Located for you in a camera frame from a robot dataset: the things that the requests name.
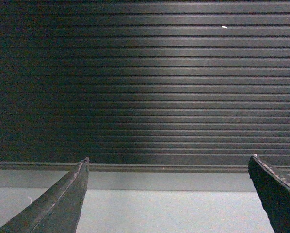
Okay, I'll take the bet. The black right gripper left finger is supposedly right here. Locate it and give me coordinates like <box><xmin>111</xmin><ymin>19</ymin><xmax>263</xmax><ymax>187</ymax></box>
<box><xmin>0</xmin><ymin>157</ymin><xmax>89</xmax><ymax>233</ymax></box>

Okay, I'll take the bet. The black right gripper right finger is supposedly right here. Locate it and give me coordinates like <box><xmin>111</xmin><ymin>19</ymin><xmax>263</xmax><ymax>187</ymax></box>
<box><xmin>248</xmin><ymin>155</ymin><xmax>290</xmax><ymax>233</ymax></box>

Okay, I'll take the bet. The black checkout counter cabinet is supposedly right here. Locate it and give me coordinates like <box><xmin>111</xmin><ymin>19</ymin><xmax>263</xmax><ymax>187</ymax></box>
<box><xmin>0</xmin><ymin>0</ymin><xmax>290</xmax><ymax>192</ymax></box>

